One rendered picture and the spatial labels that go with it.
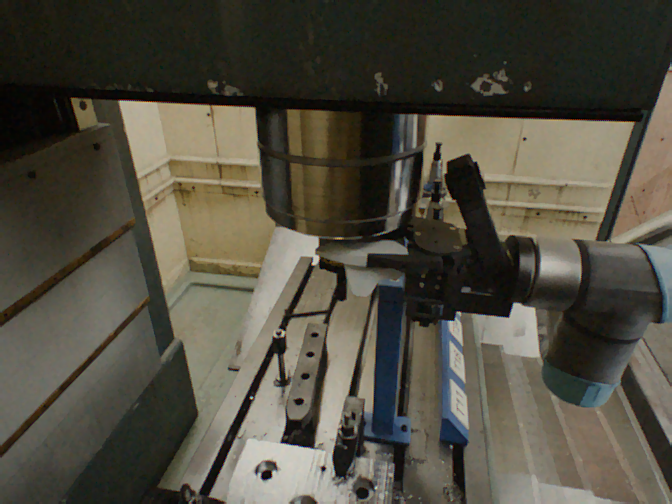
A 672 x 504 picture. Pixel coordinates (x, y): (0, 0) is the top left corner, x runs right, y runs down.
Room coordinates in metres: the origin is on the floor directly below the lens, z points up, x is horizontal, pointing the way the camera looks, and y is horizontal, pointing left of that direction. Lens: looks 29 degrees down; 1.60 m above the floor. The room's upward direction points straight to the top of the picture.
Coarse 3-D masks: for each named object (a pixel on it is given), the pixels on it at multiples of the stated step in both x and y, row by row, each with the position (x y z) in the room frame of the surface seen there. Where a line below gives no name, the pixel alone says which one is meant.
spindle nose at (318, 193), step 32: (256, 128) 0.39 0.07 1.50; (288, 128) 0.35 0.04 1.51; (320, 128) 0.34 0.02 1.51; (352, 128) 0.34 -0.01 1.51; (384, 128) 0.35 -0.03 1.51; (416, 128) 0.37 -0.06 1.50; (288, 160) 0.35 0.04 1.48; (320, 160) 0.34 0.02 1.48; (352, 160) 0.34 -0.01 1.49; (384, 160) 0.35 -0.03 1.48; (416, 160) 0.37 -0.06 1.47; (288, 192) 0.35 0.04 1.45; (320, 192) 0.34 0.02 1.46; (352, 192) 0.34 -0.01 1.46; (384, 192) 0.35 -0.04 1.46; (416, 192) 0.38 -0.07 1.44; (288, 224) 0.36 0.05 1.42; (320, 224) 0.34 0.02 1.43; (352, 224) 0.34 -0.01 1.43; (384, 224) 0.35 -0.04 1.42
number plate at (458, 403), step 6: (450, 384) 0.62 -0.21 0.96; (450, 390) 0.60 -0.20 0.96; (456, 390) 0.61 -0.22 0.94; (450, 396) 0.59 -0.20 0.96; (456, 396) 0.60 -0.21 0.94; (462, 396) 0.61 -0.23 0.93; (450, 402) 0.57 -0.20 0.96; (456, 402) 0.58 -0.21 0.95; (462, 402) 0.60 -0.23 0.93; (450, 408) 0.56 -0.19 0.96; (456, 408) 0.57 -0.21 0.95; (462, 408) 0.58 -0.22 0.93; (456, 414) 0.55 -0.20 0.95; (462, 414) 0.57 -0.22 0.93; (462, 420) 0.55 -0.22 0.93
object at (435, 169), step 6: (432, 162) 0.92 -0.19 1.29; (438, 162) 0.92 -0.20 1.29; (432, 168) 0.92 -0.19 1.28; (438, 168) 0.91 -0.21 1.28; (426, 174) 0.93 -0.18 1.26; (432, 174) 0.91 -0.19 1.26; (438, 174) 0.91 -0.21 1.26; (426, 180) 0.92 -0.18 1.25; (432, 180) 0.91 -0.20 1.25; (426, 186) 0.92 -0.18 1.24; (432, 186) 0.91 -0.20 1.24
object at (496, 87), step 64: (0, 0) 0.34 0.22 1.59; (64, 0) 0.33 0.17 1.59; (128, 0) 0.32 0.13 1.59; (192, 0) 0.31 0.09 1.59; (256, 0) 0.30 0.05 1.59; (320, 0) 0.30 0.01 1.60; (384, 0) 0.29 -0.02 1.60; (448, 0) 0.28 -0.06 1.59; (512, 0) 0.28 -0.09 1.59; (576, 0) 0.27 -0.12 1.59; (640, 0) 0.26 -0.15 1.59; (0, 64) 0.34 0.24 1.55; (64, 64) 0.33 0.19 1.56; (128, 64) 0.32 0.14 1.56; (192, 64) 0.31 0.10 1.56; (256, 64) 0.30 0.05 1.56; (320, 64) 0.30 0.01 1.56; (384, 64) 0.29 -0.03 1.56; (448, 64) 0.28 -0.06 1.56; (512, 64) 0.27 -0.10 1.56; (576, 64) 0.27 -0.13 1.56; (640, 64) 0.26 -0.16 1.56
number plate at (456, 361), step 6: (450, 342) 0.73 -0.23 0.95; (450, 348) 0.71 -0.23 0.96; (450, 354) 0.70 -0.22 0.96; (456, 354) 0.71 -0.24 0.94; (450, 360) 0.68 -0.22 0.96; (456, 360) 0.70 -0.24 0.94; (462, 360) 0.72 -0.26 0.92; (450, 366) 0.66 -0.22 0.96; (456, 366) 0.68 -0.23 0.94; (462, 366) 0.70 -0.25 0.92; (456, 372) 0.66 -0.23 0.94; (462, 372) 0.68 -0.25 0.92; (462, 378) 0.66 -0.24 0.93
